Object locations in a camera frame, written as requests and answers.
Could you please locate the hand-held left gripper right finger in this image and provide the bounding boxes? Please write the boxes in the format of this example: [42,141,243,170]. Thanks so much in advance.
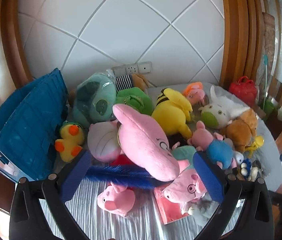
[193,151,274,240]

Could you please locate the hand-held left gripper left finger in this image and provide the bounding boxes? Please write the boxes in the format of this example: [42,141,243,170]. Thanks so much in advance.
[9,151,93,240]

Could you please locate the yellow duck plush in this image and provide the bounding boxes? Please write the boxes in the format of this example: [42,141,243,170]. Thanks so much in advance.
[54,121,85,162]

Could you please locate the blue feather duster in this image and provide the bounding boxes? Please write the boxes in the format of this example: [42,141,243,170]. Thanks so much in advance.
[84,165,167,189]

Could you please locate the pink tissue pack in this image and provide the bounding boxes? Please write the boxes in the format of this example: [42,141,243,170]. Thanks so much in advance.
[154,187,190,224]

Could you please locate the blue plastic crate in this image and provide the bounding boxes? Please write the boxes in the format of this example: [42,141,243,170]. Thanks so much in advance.
[0,68,69,182]

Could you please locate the white cloth covered desktop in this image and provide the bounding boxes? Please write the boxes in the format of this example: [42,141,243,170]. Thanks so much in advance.
[15,81,282,240]

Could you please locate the pink pig plush with glasses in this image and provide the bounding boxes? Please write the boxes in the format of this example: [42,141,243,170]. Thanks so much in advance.
[162,145,207,203]

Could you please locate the pink pig plush blue body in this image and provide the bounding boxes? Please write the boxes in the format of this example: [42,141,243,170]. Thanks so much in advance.
[187,120,237,170]

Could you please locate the grey plush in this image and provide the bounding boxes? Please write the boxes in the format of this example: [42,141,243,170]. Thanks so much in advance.
[181,194,219,227]

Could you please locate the small blue and white toy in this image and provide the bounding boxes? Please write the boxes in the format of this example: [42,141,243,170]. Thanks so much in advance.
[239,158,261,182]

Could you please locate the pink and white plush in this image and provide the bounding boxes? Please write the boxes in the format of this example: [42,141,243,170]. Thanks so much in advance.
[88,120,123,162]

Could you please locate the small pink pig plush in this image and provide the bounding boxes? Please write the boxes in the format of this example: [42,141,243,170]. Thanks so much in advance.
[97,183,136,218]

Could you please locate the brown plush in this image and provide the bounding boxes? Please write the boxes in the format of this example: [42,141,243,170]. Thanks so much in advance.
[226,109,259,153]

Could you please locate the small yellow toy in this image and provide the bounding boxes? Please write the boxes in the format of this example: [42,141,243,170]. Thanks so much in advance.
[246,135,265,153]

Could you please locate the white plush with green belly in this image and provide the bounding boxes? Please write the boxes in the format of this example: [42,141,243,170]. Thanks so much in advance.
[198,85,250,130]

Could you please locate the large pink pig plush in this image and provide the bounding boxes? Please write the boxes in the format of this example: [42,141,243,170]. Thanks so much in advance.
[113,104,180,182]

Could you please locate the yellow plush with black stripes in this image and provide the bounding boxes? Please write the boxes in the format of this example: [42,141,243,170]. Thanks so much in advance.
[151,88,194,139]

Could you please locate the teal plush in plastic bag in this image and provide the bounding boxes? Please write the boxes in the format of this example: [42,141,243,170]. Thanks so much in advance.
[72,73,118,125]

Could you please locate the orange and pink plush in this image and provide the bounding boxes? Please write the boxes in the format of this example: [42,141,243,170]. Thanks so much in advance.
[182,82,206,105]

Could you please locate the green container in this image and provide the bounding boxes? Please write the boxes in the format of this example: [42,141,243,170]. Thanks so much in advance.
[263,99,275,114]

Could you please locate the red bag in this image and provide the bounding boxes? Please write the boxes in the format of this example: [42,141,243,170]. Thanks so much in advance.
[229,76,257,105]

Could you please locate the striped cloth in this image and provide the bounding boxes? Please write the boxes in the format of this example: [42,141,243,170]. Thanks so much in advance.
[115,74,134,90]

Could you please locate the small orange-brown plush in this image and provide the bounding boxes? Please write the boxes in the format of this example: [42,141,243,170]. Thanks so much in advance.
[132,74,149,90]

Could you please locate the teal mop handle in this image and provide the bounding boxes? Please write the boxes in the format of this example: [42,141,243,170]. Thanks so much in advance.
[261,55,269,110]

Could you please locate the white wall socket strip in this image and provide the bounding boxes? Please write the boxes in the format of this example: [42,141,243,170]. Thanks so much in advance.
[111,62,152,77]

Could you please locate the wooden door frame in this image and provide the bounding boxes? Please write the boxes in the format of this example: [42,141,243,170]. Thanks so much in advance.
[218,0,266,88]
[0,0,35,89]

